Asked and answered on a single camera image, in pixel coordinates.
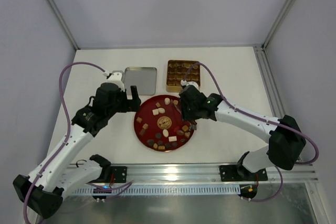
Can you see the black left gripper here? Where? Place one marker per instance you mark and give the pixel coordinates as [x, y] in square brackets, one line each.
[128, 102]

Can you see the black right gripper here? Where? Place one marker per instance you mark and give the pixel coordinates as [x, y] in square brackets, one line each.
[185, 109]

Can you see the white cone chocolate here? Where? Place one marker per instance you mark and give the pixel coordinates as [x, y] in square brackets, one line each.
[166, 101]

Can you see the white square chocolate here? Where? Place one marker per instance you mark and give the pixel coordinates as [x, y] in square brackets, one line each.
[155, 112]

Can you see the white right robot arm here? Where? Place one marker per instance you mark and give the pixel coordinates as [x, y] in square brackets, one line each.
[282, 136]

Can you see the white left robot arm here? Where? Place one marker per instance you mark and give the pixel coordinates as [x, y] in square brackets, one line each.
[63, 153]

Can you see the brown oval chocolate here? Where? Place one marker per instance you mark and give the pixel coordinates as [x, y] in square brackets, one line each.
[180, 132]

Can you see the white rectangular chocolate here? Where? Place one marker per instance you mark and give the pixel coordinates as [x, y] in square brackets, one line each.
[172, 138]

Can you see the caramel striped chocolate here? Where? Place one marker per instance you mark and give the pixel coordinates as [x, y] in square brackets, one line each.
[145, 126]

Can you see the dark square chocolate bottom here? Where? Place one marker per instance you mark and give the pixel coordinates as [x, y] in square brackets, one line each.
[168, 145]

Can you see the caramel barrel chocolate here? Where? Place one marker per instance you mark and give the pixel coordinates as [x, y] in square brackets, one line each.
[161, 148]

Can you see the dark grey egg chocolate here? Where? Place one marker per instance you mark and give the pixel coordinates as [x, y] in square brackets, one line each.
[150, 142]

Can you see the gold chocolate tin box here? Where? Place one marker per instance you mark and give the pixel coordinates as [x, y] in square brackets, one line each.
[176, 70]

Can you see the round red tray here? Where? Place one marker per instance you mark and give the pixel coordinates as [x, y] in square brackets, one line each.
[157, 123]

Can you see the silver tin lid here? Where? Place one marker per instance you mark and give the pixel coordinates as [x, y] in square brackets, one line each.
[144, 78]

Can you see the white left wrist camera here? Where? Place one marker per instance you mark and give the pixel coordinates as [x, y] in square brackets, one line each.
[116, 77]

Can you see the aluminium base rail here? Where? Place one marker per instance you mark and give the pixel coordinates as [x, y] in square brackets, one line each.
[169, 180]

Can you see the right side aluminium rail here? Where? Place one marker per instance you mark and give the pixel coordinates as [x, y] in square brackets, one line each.
[272, 92]

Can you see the left aluminium frame post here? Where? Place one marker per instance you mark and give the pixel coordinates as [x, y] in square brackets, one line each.
[61, 21]

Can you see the aluminium frame post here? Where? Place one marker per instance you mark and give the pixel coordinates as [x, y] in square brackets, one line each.
[61, 21]
[286, 7]

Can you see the right aluminium frame post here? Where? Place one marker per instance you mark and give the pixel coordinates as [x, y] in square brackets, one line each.
[286, 7]

